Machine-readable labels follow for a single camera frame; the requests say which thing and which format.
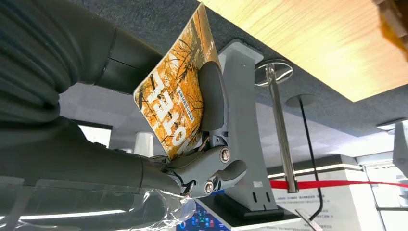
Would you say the white cone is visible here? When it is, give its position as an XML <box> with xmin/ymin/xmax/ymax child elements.
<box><xmin>134</xmin><ymin>131</ymin><xmax>155</xmax><ymax>157</ymax></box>

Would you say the grey kiosk stand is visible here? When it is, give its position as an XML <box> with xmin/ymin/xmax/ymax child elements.
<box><xmin>177</xmin><ymin>38</ymin><xmax>302</xmax><ymax>231</ymax></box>

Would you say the wooden compartment box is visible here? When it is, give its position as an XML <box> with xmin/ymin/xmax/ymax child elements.
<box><xmin>371</xmin><ymin>0</ymin><xmax>408</xmax><ymax>63</ymax></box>

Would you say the red barrier belt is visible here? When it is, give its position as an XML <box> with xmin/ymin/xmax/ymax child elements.
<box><xmin>270</xmin><ymin>179</ymin><xmax>408</xmax><ymax>190</ymax></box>

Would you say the chrome stanchion post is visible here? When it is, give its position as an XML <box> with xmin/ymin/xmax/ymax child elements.
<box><xmin>254</xmin><ymin>59</ymin><xmax>299</xmax><ymax>194</ymax></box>

